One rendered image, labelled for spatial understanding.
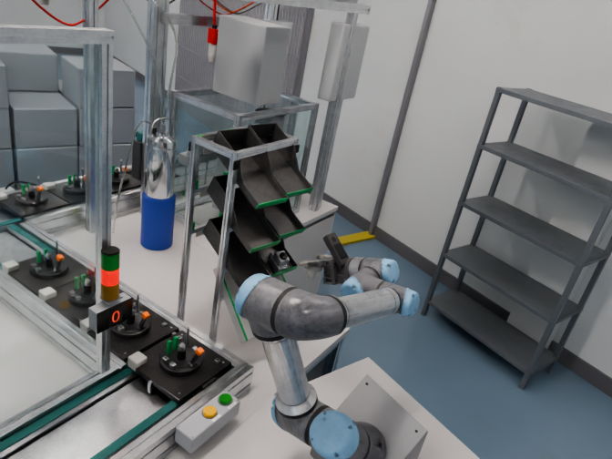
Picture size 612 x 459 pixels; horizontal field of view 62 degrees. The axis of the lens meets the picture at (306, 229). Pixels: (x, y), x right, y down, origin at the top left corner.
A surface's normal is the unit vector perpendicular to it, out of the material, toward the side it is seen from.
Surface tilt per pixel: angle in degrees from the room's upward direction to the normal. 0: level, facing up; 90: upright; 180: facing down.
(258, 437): 0
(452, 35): 90
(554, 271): 90
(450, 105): 90
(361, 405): 46
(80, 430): 0
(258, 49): 90
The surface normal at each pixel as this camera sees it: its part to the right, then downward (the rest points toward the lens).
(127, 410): 0.18, -0.88
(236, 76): -0.56, 0.28
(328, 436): -0.34, -0.47
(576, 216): -0.79, 0.14
